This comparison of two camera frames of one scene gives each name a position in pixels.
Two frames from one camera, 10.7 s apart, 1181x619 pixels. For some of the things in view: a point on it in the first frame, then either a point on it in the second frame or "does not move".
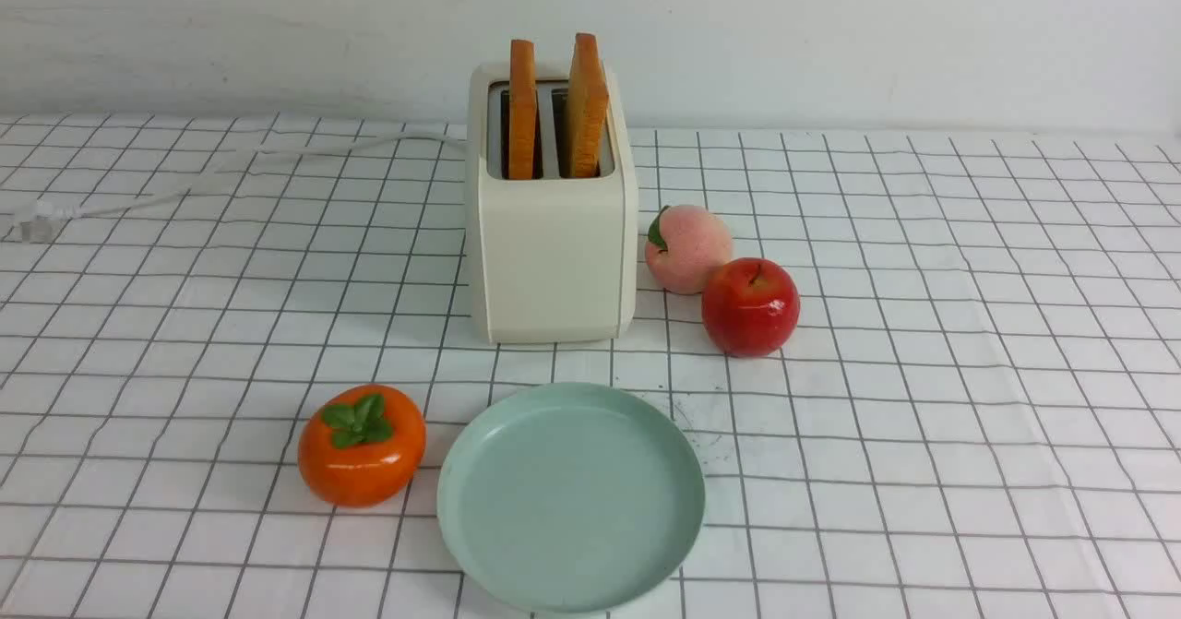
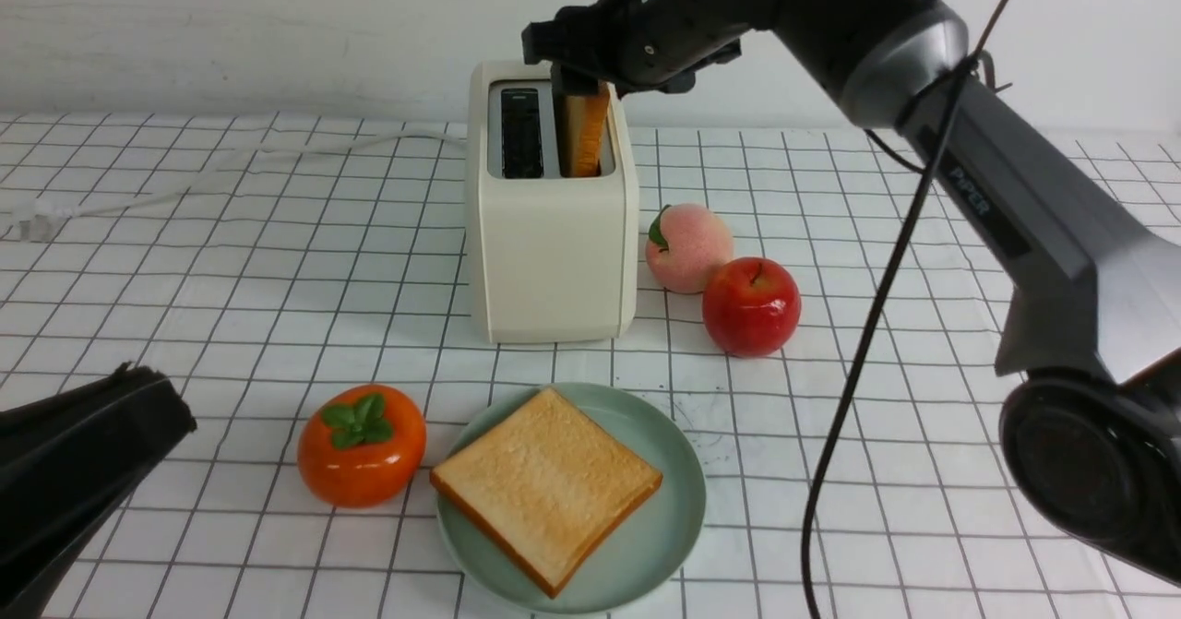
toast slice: (522, 108) to (545, 486)
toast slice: (588, 106) does not move
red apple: (750, 307) does not move
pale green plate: (571, 498) does not move
